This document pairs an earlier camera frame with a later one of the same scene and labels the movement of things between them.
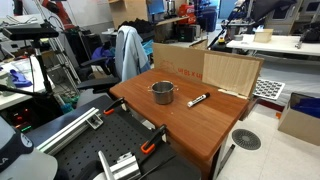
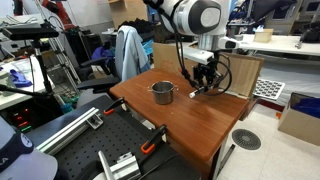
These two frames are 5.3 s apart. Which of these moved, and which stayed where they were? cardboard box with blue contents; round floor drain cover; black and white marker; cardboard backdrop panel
Moved: black and white marker
Stayed: cardboard box with blue contents; round floor drain cover; cardboard backdrop panel
